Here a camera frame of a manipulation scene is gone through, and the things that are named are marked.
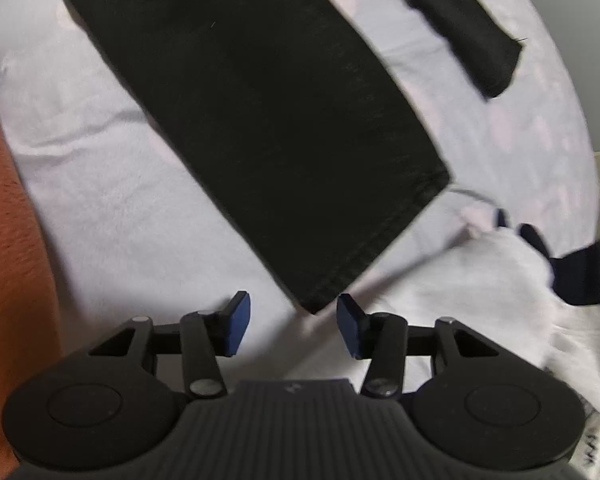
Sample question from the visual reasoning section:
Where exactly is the person's left forearm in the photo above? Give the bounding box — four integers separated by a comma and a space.
0, 67, 63, 480

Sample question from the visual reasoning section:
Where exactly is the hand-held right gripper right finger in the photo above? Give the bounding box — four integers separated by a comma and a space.
335, 293, 502, 402

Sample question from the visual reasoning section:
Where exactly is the white garment with navy trim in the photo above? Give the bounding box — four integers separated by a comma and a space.
330, 187, 600, 480

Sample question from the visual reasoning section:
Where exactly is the polka dot bed sheet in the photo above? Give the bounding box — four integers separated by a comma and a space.
0, 0, 600, 480

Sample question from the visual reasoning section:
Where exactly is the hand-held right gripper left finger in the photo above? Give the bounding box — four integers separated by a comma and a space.
86, 290, 252, 402

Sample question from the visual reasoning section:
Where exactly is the black long-sleeve shirt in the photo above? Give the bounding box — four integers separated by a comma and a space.
42, 0, 524, 316

